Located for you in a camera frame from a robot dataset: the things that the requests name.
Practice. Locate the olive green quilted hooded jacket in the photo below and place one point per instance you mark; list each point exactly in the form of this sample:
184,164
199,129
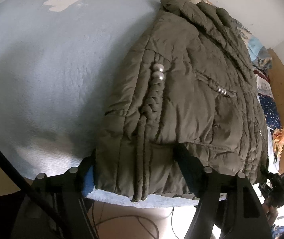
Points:
187,80

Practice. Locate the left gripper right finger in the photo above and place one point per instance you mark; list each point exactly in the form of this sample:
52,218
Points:
227,201

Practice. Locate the light blue cloud bed sheet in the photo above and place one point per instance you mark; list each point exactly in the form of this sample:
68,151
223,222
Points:
59,60

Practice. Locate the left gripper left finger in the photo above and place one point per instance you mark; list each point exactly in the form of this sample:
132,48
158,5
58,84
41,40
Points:
55,207

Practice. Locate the orange yellow crumpled cloth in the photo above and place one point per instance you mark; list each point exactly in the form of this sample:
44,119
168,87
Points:
278,142

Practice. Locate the navy starred striped pillow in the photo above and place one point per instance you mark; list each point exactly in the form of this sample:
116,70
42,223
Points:
267,100

